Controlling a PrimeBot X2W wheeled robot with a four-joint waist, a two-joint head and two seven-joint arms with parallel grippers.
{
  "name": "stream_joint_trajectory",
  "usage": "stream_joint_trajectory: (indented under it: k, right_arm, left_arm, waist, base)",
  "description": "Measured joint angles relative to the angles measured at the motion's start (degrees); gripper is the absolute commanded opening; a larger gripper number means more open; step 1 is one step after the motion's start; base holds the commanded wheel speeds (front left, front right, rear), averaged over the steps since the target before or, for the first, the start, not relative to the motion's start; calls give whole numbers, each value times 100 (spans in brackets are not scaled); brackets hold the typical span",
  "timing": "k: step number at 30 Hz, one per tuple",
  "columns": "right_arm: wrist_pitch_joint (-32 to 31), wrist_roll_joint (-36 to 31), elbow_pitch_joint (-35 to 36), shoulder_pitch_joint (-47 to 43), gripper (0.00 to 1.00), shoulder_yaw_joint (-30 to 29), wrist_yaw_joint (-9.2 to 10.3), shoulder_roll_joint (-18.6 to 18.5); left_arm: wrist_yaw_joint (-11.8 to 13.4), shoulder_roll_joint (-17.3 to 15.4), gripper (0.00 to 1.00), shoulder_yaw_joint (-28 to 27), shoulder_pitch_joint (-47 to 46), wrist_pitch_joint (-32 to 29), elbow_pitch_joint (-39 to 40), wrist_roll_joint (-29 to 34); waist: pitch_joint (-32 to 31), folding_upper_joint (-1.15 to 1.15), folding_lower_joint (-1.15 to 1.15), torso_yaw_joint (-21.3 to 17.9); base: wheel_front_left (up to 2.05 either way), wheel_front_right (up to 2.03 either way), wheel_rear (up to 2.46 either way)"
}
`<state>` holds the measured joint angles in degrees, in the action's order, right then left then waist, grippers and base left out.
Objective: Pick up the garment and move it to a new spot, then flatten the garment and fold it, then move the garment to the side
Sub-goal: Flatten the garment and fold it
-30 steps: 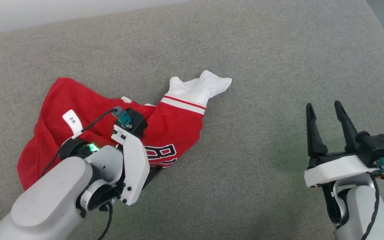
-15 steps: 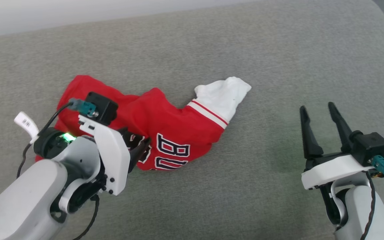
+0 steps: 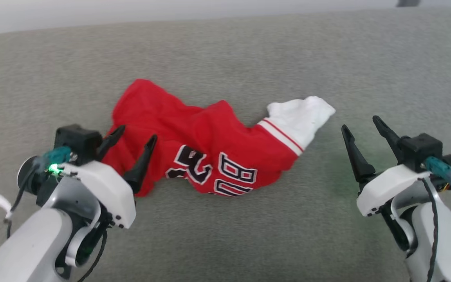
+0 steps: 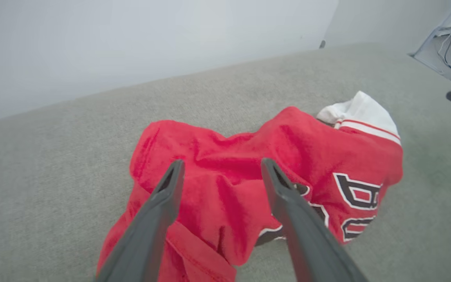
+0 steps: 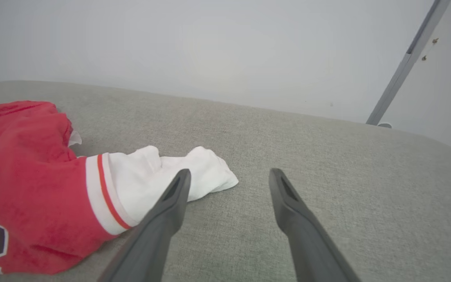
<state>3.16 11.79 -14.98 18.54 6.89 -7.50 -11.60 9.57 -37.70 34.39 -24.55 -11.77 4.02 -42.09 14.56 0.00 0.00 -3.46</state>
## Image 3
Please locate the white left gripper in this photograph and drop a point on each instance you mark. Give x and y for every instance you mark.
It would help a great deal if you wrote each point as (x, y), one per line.
(108, 188)

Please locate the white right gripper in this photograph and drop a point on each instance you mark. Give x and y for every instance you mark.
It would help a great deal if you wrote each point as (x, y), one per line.
(386, 188)

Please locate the red basketball jersey shirt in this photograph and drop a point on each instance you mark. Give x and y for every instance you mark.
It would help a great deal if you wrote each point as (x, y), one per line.
(194, 137)

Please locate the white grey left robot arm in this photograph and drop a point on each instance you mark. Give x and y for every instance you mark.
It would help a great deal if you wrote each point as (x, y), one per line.
(33, 243)

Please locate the grey fabric sofa cushion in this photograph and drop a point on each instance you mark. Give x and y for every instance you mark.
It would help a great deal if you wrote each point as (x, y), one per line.
(225, 235)

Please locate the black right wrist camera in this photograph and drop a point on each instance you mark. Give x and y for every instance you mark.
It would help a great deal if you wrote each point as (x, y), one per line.
(421, 150)

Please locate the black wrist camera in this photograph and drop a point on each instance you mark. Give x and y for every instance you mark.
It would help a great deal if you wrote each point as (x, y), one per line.
(421, 150)
(76, 143)

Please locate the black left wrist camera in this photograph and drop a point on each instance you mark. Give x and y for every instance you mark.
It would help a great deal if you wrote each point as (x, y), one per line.
(76, 143)

